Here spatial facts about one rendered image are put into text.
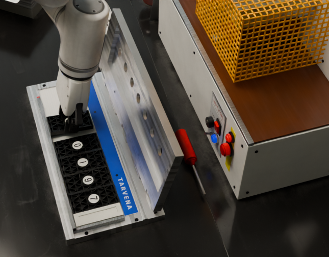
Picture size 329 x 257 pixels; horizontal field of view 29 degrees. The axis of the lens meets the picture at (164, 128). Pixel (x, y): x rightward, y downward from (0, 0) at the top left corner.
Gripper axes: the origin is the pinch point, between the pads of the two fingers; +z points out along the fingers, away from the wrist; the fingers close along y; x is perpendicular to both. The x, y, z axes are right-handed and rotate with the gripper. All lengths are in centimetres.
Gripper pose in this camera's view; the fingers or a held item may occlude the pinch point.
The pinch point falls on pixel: (69, 117)
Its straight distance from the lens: 145.8
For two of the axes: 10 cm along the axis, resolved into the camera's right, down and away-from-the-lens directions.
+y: 3.1, 7.3, -6.0
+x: 9.2, -0.8, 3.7
